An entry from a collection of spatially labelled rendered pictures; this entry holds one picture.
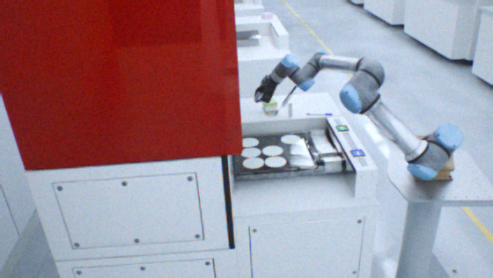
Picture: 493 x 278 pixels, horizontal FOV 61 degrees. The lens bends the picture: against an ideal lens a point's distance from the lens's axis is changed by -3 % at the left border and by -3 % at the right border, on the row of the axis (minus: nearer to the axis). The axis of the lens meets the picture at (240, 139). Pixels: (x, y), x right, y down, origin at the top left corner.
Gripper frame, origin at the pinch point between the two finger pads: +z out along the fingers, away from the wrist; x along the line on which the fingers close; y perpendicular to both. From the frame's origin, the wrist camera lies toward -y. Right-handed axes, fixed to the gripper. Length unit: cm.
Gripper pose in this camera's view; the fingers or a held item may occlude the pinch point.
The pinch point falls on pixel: (256, 101)
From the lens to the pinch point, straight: 231.7
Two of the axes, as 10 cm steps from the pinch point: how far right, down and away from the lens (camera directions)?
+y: 2.4, -7.5, 6.2
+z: -4.5, 4.8, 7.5
